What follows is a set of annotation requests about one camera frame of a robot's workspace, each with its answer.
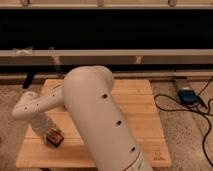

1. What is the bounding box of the blue power adapter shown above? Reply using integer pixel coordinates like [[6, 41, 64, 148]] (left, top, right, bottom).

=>
[[178, 90, 199, 105]]

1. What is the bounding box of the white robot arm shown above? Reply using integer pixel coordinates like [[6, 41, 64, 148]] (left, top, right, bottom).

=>
[[12, 66, 153, 171]]

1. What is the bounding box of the wooden table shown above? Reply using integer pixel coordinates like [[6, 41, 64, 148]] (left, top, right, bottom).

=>
[[16, 79, 172, 169]]

